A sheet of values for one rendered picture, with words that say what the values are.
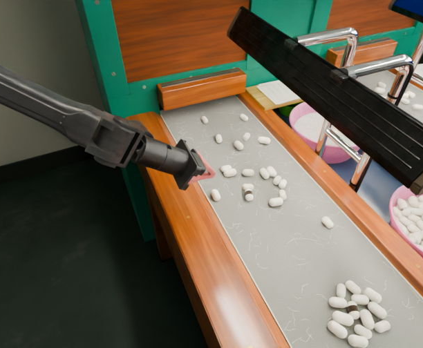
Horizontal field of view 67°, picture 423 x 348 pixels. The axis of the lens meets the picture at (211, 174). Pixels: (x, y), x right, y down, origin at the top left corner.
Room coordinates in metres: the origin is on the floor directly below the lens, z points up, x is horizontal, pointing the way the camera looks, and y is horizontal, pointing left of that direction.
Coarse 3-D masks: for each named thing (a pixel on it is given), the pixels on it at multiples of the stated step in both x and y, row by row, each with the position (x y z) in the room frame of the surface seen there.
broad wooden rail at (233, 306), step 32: (160, 128) 0.83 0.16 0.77; (160, 192) 0.56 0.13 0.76; (192, 192) 0.56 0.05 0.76; (160, 224) 0.58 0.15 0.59; (192, 224) 0.45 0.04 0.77; (192, 256) 0.37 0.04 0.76; (224, 256) 0.37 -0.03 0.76; (192, 288) 0.32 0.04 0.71; (224, 288) 0.30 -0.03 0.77; (224, 320) 0.23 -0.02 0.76; (256, 320) 0.23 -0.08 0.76
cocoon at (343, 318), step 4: (336, 312) 0.25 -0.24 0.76; (340, 312) 0.25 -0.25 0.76; (332, 316) 0.25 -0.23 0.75; (336, 316) 0.24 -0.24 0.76; (340, 316) 0.24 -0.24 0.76; (344, 316) 0.24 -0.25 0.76; (348, 316) 0.24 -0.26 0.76; (336, 320) 0.24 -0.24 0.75; (340, 320) 0.24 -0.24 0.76; (344, 320) 0.24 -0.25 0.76; (348, 320) 0.24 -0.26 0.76; (352, 320) 0.24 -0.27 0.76; (344, 324) 0.23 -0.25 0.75; (348, 324) 0.23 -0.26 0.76
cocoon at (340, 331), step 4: (332, 320) 0.24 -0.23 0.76; (328, 324) 0.23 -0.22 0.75; (332, 324) 0.23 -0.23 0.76; (336, 324) 0.23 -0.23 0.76; (328, 328) 0.23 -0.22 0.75; (332, 328) 0.22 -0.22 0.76; (336, 328) 0.22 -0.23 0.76; (340, 328) 0.22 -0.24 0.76; (344, 328) 0.22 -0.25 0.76; (332, 332) 0.22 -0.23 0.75; (336, 332) 0.22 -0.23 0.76; (340, 332) 0.22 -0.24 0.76; (344, 332) 0.21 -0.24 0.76; (340, 336) 0.21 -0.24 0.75; (344, 336) 0.21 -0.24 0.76
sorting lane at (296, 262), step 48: (192, 144) 0.78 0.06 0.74; (240, 192) 0.58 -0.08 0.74; (288, 192) 0.58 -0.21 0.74; (240, 240) 0.43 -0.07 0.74; (288, 240) 0.43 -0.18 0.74; (336, 240) 0.43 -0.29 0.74; (288, 288) 0.31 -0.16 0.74; (336, 288) 0.31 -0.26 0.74; (384, 288) 0.31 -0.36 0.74; (288, 336) 0.21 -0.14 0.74; (336, 336) 0.21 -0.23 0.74; (384, 336) 0.21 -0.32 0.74
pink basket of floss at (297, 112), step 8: (304, 104) 0.97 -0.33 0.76; (296, 112) 0.94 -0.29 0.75; (304, 112) 0.97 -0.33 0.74; (312, 112) 0.98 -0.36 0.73; (296, 120) 0.93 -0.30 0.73; (304, 136) 0.78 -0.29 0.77; (312, 144) 0.77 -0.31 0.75; (328, 152) 0.75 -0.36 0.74; (336, 152) 0.74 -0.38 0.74; (344, 152) 0.74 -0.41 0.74; (328, 160) 0.76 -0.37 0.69; (336, 160) 0.76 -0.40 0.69; (344, 160) 0.77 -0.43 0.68
